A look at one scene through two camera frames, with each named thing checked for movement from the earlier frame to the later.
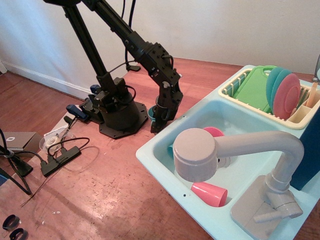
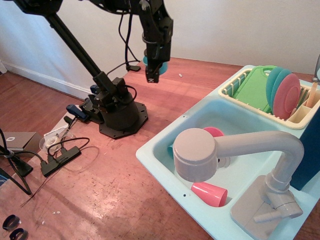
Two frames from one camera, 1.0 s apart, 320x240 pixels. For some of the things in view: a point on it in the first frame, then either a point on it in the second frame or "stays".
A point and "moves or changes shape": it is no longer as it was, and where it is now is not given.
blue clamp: [77, 111] stays
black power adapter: [23, 168] stays
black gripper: [169, 97] to [158, 28]
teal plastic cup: [151, 114] moves or changes shape
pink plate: [286, 95] stays
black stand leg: [9, 154] stays
